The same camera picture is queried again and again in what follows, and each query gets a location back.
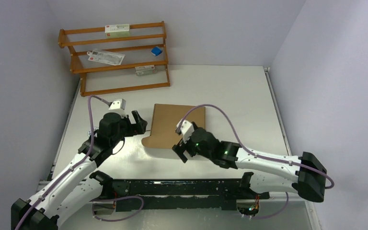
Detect brown cardboard box sheet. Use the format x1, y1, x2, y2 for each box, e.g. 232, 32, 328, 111
141, 103, 193, 149

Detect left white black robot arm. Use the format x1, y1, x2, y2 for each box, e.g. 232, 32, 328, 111
11, 111, 148, 230

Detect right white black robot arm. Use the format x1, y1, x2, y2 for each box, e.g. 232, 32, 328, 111
172, 127, 327, 203

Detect small white box lower shelf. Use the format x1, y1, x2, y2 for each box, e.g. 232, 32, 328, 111
135, 65, 157, 76

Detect small blue box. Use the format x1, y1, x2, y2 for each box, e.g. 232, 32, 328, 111
151, 46, 163, 56

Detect white green box top shelf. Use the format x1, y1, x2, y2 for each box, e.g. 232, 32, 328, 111
104, 24, 130, 38

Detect blue white patterned round tape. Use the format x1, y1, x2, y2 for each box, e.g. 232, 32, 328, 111
87, 126, 98, 137

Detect orange wooden shelf rack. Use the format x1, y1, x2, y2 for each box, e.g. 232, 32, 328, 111
57, 21, 171, 96

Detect clear plastic package red label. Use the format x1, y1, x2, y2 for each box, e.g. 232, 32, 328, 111
86, 49, 125, 66

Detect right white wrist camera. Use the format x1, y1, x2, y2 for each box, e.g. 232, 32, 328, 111
175, 119, 198, 143

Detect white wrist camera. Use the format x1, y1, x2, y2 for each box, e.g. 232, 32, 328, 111
175, 119, 198, 143
108, 99, 128, 118

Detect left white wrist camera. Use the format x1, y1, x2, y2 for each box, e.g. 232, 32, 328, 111
108, 99, 128, 118

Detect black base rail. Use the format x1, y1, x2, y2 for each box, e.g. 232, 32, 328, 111
89, 171, 270, 212

